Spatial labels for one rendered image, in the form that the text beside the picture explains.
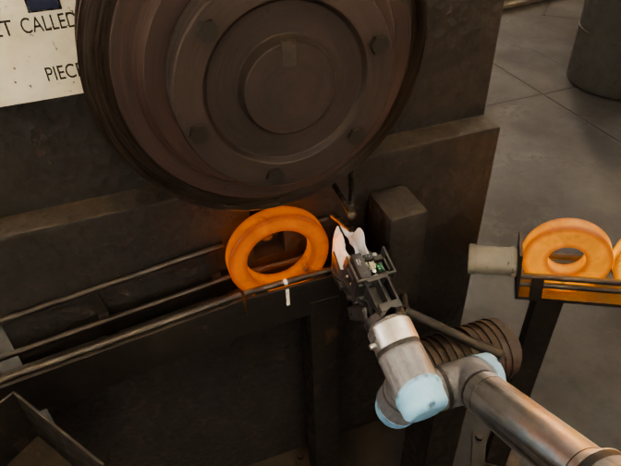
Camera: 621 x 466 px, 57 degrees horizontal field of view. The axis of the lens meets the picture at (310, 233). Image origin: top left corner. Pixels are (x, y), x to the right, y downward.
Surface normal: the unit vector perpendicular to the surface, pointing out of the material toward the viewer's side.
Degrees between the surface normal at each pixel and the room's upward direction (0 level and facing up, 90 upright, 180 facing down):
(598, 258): 90
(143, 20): 64
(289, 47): 90
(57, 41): 90
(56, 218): 0
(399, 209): 0
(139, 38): 71
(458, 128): 0
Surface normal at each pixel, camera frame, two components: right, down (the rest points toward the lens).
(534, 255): -0.26, 0.61
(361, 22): 0.34, 0.58
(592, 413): -0.03, -0.78
